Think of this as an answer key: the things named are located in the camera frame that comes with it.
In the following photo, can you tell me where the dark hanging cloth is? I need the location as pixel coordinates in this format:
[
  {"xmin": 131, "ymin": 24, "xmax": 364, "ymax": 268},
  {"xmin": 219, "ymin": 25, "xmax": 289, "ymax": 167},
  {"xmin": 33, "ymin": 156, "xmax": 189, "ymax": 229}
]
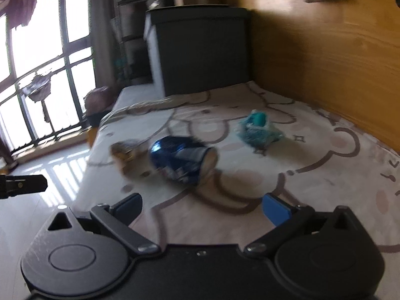
[{"xmin": 0, "ymin": 0, "xmax": 39, "ymax": 29}]

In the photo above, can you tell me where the gold crumpled wrapper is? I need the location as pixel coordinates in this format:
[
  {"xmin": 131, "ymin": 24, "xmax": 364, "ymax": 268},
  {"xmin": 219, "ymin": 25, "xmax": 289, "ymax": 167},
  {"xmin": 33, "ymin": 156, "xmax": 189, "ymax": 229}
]
[{"xmin": 112, "ymin": 140, "xmax": 147, "ymax": 176}]

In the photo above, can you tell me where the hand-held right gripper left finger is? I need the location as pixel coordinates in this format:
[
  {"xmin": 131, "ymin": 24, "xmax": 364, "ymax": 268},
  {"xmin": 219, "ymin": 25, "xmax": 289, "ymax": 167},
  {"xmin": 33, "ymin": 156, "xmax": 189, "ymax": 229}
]
[{"xmin": 47, "ymin": 193, "xmax": 160, "ymax": 254}]

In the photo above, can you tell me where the dark grey storage box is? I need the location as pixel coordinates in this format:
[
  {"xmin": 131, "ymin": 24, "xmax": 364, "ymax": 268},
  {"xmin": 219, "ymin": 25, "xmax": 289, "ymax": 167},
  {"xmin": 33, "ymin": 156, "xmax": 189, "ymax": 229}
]
[{"xmin": 144, "ymin": 4, "xmax": 252, "ymax": 96}]

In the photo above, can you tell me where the grey hanging rag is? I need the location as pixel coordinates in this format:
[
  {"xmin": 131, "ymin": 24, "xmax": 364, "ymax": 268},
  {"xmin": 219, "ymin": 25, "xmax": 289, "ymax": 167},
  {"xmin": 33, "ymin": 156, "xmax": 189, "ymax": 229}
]
[{"xmin": 20, "ymin": 70, "xmax": 53, "ymax": 123}]

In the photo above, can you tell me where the wooden headboard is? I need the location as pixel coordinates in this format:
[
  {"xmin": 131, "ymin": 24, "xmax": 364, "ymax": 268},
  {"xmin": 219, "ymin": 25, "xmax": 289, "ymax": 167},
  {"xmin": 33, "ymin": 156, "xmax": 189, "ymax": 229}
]
[{"xmin": 231, "ymin": 0, "xmax": 400, "ymax": 155}]

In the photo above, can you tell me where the dark drawer unit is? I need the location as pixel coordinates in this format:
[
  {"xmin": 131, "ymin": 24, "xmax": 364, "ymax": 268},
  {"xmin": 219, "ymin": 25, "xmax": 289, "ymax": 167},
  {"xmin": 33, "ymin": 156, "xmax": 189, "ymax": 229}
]
[{"xmin": 117, "ymin": 0, "xmax": 157, "ymax": 86}]

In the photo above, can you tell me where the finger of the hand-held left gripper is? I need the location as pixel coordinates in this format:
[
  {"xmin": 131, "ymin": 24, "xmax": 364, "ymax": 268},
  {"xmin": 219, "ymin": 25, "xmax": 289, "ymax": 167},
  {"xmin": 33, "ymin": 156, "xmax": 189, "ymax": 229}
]
[{"xmin": 0, "ymin": 175, "xmax": 48, "ymax": 199}]

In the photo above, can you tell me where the brown bag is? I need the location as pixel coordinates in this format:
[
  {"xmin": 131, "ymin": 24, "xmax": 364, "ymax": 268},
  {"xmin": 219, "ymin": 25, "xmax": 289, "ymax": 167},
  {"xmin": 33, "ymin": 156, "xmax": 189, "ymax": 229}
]
[{"xmin": 85, "ymin": 86, "xmax": 121, "ymax": 129}]

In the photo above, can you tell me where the crushed blue drink can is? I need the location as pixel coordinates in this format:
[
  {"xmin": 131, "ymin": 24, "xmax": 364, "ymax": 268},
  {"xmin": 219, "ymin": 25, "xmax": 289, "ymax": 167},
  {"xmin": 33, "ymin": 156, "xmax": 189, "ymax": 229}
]
[{"xmin": 148, "ymin": 136, "xmax": 218, "ymax": 186}]

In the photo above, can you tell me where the teal crumpled wrapper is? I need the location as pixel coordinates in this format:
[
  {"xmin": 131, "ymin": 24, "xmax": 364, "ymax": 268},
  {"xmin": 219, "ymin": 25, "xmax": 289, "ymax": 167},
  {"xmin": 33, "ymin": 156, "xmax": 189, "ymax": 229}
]
[{"xmin": 236, "ymin": 109, "xmax": 284, "ymax": 149}]

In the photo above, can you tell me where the black window grille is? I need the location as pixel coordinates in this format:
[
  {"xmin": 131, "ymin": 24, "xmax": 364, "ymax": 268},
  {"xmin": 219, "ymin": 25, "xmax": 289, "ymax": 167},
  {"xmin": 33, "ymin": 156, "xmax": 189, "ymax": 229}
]
[{"xmin": 0, "ymin": 0, "xmax": 97, "ymax": 157}]

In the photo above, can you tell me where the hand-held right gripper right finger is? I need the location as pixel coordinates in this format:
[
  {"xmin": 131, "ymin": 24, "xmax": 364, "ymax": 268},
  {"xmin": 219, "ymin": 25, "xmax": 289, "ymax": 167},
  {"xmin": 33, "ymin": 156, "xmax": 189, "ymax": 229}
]
[{"xmin": 244, "ymin": 194, "xmax": 360, "ymax": 258}]

